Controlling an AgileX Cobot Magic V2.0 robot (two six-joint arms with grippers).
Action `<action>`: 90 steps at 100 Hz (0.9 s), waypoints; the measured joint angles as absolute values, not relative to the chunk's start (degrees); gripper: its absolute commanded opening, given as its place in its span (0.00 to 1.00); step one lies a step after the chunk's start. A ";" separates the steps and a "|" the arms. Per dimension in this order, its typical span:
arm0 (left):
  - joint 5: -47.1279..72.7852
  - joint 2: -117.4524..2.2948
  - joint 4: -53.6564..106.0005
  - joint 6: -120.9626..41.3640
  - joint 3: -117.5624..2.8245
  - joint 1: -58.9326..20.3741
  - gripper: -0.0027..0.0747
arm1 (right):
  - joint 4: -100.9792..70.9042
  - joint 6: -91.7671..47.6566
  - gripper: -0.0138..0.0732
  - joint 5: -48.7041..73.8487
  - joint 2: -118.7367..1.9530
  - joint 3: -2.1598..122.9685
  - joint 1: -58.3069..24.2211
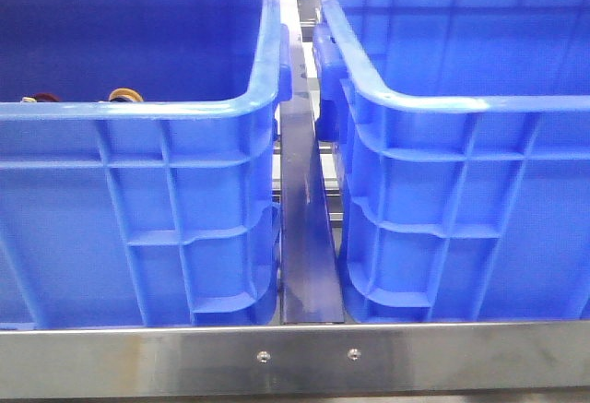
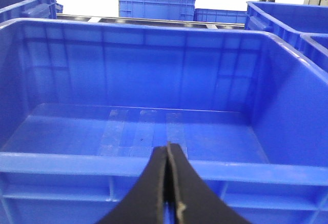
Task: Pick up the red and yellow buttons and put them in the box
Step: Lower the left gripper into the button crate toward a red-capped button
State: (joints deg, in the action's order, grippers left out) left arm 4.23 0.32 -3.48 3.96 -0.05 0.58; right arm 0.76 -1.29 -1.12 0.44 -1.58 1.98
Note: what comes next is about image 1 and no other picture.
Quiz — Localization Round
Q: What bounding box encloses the yellow mushroom push button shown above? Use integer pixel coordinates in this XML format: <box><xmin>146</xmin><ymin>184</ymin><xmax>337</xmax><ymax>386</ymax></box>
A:
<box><xmin>108</xmin><ymin>88</ymin><xmax>144</xmax><ymax>102</ymax></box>

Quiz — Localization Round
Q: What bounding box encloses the right blue plastic crate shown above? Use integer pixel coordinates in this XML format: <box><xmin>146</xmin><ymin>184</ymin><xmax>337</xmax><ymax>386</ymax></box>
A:
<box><xmin>313</xmin><ymin>0</ymin><xmax>589</xmax><ymax>323</ymax></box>

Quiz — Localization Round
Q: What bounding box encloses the left blue plastic crate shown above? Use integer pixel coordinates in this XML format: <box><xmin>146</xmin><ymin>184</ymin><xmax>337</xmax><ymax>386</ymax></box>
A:
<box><xmin>1</xmin><ymin>0</ymin><xmax>291</xmax><ymax>330</ymax></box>

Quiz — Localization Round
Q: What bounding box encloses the steel front shelf rail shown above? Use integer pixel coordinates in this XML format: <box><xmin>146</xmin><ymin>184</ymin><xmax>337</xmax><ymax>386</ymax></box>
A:
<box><xmin>1</xmin><ymin>321</ymin><xmax>589</xmax><ymax>399</ymax></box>

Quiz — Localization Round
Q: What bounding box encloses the blue plastic crate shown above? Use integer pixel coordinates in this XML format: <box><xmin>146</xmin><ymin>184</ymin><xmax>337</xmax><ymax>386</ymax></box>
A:
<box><xmin>313</xmin><ymin>0</ymin><xmax>589</xmax><ymax>323</ymax></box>
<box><xmin>1</xmin><ymin>0</ymin><xmax>291</xmax><ymax>330</ymax></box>

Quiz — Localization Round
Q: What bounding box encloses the red mushroom push button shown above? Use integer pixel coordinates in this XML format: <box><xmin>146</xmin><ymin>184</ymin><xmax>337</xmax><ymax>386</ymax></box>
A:
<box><xmin>20</xmin><ymin>93</ymin><xmax>61</xmax><ymax>103</ymax></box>

